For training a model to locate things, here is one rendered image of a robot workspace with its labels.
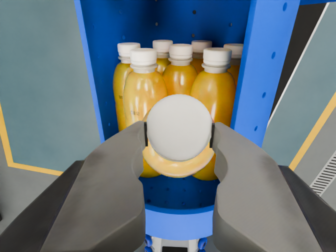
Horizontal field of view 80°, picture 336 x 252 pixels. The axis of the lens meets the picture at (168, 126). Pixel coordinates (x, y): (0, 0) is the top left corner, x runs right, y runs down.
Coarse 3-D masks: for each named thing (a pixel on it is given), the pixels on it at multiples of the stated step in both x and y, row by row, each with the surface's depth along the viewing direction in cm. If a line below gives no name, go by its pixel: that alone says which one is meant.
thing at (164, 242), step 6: (162, 240) 73; (168, 240) 73; (174, 240) 73; (180, 240) 73; (186, 240) 73; (162, 246) 70; (168, 246) 70; (174, 246) 71; (180, 246) 71; (186, 246) 71
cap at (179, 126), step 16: (176, 96) 12; (160, 112) 12; (176, 112) 12; (192, 112) 12; (208, 112) 12; (160, 128) 12; (176, 128) 12; (192, 128) 12; (208, 128) 11; (160, 144) 11; (176, 144) 11; (192, 144) 11
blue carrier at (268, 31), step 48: (96, 0) 31; (144, 0) 38; (192, 0) 39; (240, 0) 35; (288, 0) 18; (96, 48) 32; (96, 96) 33; (240, 96) 21; (144, 192) 38; (192, 192) 38
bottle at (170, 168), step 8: (144, 120) 16; (208, 144) 15; (144, 152) 16; (152, 152) 15; (200, 152) 13; (208, 152) 15; (152, 160) 15; (160, 160) 15; (168, 160) 14; (176, 160) 13; (184, 160) 13; (192, 160) 14; (200, 160) 15; (208, 160) 16; (152, 168) 18; (160, 168) 16; (168, 168) 15; (176, 168) 15; (184, 168) 15; (192, 168) 15; (200, 168) 16; (168, 176) 18; (176, 176) 17; (184, 176) 17
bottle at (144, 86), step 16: (128, 80) 30; (144, 80) 29; (160, 80) 30; (128, 96) 30; (144, 96) 29; (160, 96) 30; (128, 112) 31; (144, 112) 30; (144, 160) 34; (144, 176) 36
